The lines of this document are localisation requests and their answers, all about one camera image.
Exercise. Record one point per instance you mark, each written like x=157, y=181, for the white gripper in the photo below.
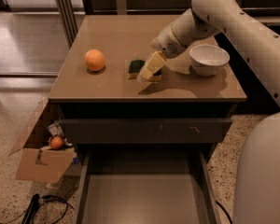
x=165, y=43

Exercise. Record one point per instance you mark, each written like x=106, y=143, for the green and yellow sponge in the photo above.
x=135, y=67

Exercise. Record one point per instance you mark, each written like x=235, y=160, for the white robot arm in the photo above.
x=257, y=189

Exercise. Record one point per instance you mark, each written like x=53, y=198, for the brown drawer cabinet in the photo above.
x=109, y=94

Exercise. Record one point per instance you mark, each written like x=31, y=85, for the grey top drawer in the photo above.
x=144, y=131

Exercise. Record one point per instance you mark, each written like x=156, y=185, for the open grey middle drawer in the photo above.
x=155, y=186

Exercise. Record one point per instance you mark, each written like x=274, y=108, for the white ceramic bowl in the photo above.
x=206, y=60

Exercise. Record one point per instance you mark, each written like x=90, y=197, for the orange fruit on cabinet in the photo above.
x=94, y=60

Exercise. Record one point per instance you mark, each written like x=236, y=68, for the crumpled packaging in box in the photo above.
x=56, y=129

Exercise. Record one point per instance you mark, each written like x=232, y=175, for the orange fruit in box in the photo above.
x=56, y=142

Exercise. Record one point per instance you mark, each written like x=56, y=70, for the open cardboard box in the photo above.
x=38, y=161

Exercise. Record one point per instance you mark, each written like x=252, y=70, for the metal railing frame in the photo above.
x=121, y=0

